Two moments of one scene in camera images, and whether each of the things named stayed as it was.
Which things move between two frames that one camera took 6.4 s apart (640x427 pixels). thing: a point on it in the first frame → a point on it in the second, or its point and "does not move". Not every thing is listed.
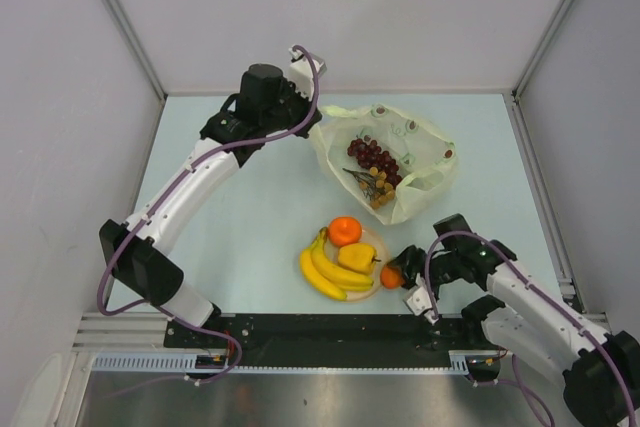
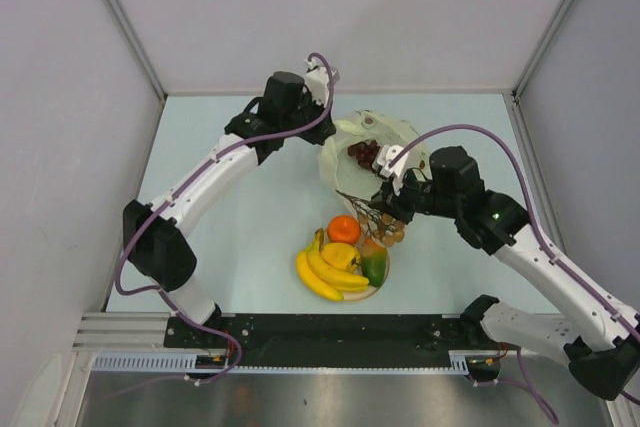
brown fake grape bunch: x=374 y=187 → x=383 y=228
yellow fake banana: x=328 y=276 does not move
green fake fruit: x=391 y=277 → x=374 y=261
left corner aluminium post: x=121 y=15 does not move
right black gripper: x=408 y=257 → x=386 y=201
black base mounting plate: x=321 y=340 does not move
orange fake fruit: x=344 y=230 does not move
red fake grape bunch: x=369 y=154 does not move
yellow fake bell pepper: x=360 y=257 → x=341 y=256
